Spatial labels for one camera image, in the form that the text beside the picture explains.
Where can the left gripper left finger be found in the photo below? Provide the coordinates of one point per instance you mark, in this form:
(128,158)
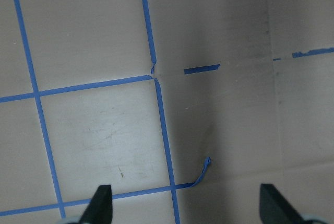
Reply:
(100,209)

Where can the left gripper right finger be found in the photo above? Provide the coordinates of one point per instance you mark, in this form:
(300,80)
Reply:
(274,208)

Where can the brown paper table cover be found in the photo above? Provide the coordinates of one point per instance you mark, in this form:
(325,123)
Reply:
(184,107)

